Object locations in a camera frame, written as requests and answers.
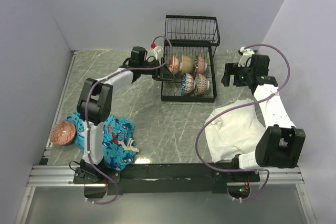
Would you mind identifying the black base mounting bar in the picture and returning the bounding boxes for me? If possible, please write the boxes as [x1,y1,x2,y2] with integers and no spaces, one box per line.
[73,163,260,199]

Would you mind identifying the blue triangle patterned bowl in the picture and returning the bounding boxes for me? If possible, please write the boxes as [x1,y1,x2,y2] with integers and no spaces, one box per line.
[181,73,195,95]

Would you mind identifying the black wire dish rack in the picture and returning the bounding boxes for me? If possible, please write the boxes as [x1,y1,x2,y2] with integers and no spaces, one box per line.
[161,15,220,103]

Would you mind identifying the orange floral patterned bowl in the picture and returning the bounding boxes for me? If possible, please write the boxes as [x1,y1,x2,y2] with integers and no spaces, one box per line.
[169,56,181,76]

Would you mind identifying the orange diamond patterned bowl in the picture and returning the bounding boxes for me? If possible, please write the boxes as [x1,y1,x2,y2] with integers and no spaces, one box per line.
[49,120,76,145]

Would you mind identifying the red geometric patterned bowl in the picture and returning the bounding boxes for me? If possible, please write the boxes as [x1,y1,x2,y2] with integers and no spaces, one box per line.
[194,74,210,95]

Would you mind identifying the white cloth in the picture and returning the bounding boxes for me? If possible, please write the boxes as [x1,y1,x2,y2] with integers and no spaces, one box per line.
[205,105,265,163]

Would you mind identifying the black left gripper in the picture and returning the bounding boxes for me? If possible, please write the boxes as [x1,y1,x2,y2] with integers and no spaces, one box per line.
[139,57,176,81]

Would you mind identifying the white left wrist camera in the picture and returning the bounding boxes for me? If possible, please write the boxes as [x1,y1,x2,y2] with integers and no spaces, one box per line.
[146,43,163,62]

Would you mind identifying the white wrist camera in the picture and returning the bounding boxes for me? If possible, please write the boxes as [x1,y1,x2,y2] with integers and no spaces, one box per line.
[238,47,255,67]
[146,43,163,62]

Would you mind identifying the grey floral patterned bowl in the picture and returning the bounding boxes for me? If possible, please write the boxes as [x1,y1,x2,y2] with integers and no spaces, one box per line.
[180,55,194,74]

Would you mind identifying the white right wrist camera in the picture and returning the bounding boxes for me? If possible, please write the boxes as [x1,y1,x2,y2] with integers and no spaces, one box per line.
[238,47,255,67]

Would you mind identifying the blue shark print shorts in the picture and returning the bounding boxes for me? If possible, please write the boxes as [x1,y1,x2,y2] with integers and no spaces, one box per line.
[65,108,141,172]

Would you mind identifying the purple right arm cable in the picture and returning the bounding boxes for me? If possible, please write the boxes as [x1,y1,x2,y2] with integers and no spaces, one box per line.
[195,44,290,204]

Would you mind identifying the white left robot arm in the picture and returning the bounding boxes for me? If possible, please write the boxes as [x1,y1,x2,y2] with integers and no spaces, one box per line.
[77,47,173,183]

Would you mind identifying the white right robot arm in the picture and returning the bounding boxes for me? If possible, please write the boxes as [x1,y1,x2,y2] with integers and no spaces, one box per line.
[222,50,306,181]

